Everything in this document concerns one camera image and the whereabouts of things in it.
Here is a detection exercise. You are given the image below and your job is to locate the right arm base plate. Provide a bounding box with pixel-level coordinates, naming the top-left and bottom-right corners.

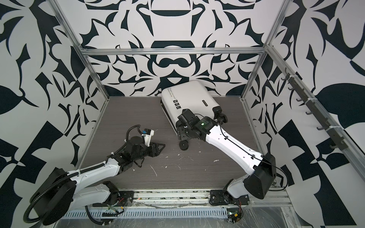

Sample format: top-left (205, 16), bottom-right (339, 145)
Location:
top-left (209, 190), bottom-right (250, 206)

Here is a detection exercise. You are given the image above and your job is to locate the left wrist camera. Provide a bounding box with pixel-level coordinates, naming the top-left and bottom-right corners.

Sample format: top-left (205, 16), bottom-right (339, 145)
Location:
top-left (141, 129), bottom-right (155, 147)

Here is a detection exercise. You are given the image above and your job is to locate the black corrugated cable hose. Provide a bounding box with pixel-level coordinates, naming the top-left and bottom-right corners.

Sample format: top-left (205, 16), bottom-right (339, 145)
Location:
top-left (85, 206), bottom-right (126, 226)

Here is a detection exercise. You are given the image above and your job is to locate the black wall hook rack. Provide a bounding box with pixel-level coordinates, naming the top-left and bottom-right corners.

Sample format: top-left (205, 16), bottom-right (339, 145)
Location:
top-left (282, 68), bottom-right (349, 151)

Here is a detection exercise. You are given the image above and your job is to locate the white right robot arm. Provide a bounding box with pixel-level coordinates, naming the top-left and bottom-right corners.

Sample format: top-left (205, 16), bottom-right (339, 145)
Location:
top-left (178, 109), bottom-right (277, 200)

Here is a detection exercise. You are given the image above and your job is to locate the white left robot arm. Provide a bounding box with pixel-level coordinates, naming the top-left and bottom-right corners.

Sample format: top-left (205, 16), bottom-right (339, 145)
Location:
top-left (23, 136), bottom-right (165, 226)

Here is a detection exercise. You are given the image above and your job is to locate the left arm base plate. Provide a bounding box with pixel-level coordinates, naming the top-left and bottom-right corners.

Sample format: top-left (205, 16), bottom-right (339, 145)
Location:
top-left (92, 191), bottom-right (135, 207)

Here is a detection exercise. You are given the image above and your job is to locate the small green circuit board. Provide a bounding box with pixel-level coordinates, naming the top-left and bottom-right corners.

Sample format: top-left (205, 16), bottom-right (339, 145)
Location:
top-left (227, 207), bottom-right (243, 223)

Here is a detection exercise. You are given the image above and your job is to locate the white suitcase black lining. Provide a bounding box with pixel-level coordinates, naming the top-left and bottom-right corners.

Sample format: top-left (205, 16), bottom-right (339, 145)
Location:
top-left (161, 80), bottom-right (228, 151)

